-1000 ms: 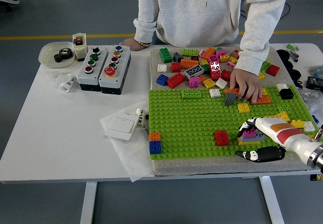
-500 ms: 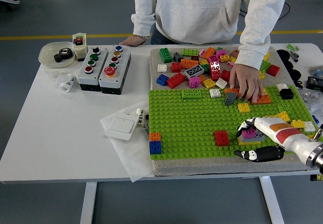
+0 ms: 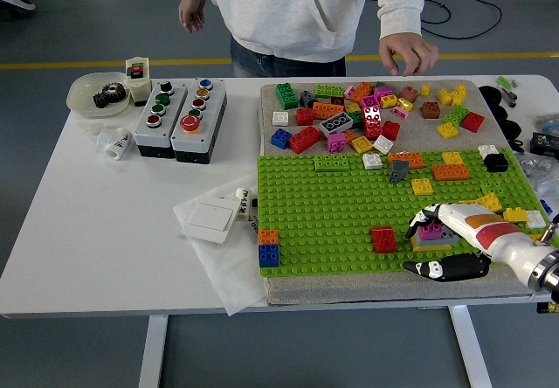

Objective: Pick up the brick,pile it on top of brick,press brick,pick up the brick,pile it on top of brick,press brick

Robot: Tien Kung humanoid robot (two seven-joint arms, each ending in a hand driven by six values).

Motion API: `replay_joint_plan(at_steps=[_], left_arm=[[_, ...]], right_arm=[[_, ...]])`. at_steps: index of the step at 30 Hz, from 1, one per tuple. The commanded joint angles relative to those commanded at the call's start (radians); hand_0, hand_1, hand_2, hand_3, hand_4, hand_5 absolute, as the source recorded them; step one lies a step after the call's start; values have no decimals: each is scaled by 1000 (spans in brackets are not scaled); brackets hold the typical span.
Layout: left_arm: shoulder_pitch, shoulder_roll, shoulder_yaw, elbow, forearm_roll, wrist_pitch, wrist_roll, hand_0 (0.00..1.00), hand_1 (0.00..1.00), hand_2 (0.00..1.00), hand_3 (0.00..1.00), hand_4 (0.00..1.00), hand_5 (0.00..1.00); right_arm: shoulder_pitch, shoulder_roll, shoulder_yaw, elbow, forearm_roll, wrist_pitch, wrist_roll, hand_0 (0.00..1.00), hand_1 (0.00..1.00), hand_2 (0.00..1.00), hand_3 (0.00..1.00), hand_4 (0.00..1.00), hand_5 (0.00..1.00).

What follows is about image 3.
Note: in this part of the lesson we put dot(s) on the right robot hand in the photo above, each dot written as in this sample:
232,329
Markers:
493,235

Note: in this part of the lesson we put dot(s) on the person's left hand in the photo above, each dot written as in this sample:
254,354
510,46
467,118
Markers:
415,51

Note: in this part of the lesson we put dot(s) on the person's right hand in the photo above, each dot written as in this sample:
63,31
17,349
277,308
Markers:
192,12

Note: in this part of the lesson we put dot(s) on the light grey long brick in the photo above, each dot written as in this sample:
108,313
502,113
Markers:
450,236

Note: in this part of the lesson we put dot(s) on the magenta brick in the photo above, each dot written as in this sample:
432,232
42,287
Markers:
430,232
369,101
382,92
336,142

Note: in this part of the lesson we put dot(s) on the dark grey slope brick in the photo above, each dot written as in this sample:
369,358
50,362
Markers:
398,171

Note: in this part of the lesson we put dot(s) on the person's left forearm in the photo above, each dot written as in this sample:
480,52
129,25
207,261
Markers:
402,3

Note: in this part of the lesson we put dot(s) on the yellow small brick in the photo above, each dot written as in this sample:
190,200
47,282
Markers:
515,214
353,108
425,90
405,103

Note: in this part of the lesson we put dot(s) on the yellow flat brick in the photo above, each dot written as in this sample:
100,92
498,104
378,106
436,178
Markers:
469,203
361,144

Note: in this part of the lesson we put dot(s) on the brown brick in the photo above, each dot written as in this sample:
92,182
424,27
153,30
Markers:
409,94
430,109

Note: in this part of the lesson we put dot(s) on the blue brick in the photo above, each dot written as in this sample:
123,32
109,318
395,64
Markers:
281,138
543,206
268,254

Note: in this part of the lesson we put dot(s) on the pink small brick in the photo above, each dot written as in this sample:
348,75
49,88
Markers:
401,112

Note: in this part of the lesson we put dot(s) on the yellow curved brick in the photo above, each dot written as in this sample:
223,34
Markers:
430,248

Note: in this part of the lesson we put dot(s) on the black brick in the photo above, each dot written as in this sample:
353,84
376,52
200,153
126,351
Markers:
495,163

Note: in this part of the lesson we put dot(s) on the orange long brick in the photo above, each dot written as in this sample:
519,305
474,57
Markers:
450,171
327,110

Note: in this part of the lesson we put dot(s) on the red tall brick white dots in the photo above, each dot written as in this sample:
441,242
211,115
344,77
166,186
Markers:
372,122

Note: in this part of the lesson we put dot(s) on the maroon brick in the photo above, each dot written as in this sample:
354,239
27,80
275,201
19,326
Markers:
337,100

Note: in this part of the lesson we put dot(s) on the lime green long brick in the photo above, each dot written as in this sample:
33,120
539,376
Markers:
332,163
329,91

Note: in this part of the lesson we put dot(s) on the white flat brick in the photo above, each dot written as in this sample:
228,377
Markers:
383,144

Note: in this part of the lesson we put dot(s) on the orange small brick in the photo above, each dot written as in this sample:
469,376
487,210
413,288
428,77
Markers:
349,136

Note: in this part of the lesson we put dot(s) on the grey brick with dark studs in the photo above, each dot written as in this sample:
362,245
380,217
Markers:
335,123

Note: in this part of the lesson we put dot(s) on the dark grey small brick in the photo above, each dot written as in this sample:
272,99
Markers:
307,98

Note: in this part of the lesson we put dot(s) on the red small brick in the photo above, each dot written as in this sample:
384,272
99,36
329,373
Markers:
304,116

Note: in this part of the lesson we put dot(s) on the white small brick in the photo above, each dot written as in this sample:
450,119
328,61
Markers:
280,118

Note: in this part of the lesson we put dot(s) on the red long brick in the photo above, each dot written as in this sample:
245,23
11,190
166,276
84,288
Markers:
305,140

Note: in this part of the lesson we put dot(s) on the clear plastic bag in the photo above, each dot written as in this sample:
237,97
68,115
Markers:
541,174

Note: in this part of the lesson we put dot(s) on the black round disc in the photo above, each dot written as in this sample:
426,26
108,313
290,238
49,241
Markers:
490,93
512,129
501,112

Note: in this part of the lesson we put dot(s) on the black yellow labelled object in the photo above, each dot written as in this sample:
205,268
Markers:
548,308

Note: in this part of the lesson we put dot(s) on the green plastic tool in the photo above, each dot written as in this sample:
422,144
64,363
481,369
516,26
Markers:
503,81

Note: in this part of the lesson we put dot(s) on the grey four-button control box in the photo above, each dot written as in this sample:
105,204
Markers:
174,112

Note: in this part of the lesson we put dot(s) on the grey metal clip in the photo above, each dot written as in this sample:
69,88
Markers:
508,96

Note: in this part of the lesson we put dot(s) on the black printed box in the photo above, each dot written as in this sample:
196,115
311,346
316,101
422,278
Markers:
543,143

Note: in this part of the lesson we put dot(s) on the grey emergency-stop control box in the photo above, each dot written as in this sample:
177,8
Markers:
211,117

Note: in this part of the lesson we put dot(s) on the black metal gear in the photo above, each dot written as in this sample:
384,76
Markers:
101,99
114,91

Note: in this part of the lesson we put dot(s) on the white table leg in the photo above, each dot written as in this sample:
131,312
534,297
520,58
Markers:
153,353
469,348

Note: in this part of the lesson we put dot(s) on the white plastic bowl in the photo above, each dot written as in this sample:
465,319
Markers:
83,95

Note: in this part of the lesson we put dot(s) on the white pipe tee fitting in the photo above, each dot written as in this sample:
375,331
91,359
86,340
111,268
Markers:
115,143

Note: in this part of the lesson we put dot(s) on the green studded baseplate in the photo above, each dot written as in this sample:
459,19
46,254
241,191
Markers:
314,213

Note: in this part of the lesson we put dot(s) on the white printed tube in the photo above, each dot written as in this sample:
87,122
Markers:
243,202

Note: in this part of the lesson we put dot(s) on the cream switch box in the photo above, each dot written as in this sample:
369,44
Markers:
140,88

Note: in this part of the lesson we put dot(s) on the white wall switch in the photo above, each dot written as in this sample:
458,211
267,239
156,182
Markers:
209,217

